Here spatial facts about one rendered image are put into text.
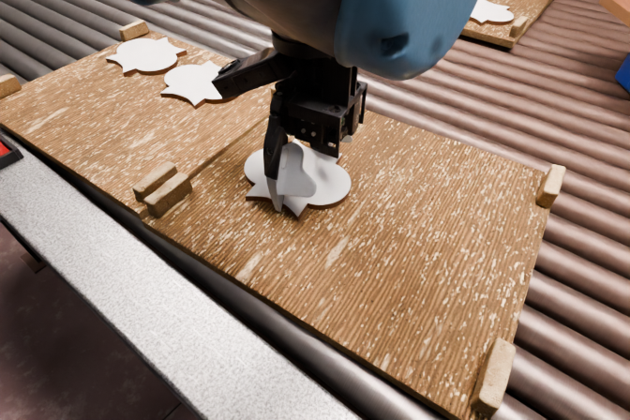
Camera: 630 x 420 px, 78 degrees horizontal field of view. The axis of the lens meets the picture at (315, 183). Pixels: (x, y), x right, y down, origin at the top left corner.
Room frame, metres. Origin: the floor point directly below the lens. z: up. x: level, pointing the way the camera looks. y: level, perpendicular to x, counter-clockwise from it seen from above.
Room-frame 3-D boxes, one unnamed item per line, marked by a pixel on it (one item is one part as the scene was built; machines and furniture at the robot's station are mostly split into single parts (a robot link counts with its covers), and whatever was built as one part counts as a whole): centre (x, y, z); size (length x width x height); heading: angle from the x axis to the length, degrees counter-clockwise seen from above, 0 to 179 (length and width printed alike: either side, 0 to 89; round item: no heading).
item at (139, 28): (0.79, 0.37, 0.95); 0.06 x 0.02 x 0.03; 146
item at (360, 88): (0.35, 0.00, 1.08); 0.09 x 0.08 x 0.12; 63
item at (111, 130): (0.57, 0.29, 0.93); 0.41 x 0.35 x 0.02; 56
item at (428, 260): (0.33, -0.06, 0.93); 0.41 x 0.35 x 0.02; 57
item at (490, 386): (0.11, -0.15, 0.95); 0.06 x 0.02 x 0.03; 147
